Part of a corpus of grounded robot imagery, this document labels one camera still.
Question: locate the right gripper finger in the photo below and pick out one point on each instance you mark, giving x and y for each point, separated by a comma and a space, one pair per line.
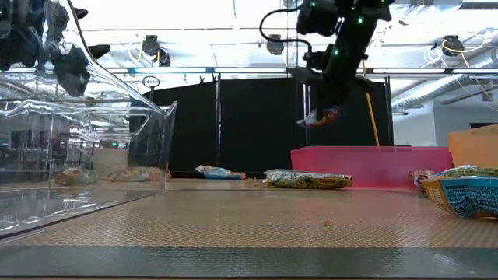
337, 102
321, 105

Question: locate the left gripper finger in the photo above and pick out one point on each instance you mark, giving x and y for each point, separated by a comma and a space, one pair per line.
72, 72
58, 19

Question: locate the blue green granola bar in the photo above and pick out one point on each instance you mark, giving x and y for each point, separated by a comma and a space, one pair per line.
307, 179

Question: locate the red white granola bar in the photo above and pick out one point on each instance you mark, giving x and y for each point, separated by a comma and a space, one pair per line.
422, 177

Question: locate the red green granola bar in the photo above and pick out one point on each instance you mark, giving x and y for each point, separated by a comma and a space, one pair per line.
136, 175

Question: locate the blue granola bar orange print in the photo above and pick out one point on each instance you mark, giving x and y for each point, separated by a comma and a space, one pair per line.
218, 172

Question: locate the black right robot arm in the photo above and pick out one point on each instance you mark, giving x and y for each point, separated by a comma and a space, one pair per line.
350, 35

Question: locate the crumpled blue granola bar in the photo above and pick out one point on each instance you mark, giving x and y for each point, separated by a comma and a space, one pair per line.
463, 198

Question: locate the black partition screen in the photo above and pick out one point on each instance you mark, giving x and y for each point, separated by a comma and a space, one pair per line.
257, 128

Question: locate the translucent red plastic bin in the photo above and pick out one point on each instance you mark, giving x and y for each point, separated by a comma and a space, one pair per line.
369, 167

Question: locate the clear plastic bin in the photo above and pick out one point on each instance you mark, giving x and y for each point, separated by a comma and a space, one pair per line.
155, 136

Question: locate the clear mat with black border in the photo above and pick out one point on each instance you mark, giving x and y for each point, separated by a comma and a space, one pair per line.
249, 225

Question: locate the translucent orange plastic bin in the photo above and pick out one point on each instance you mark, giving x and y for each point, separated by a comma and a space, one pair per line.
474, 148

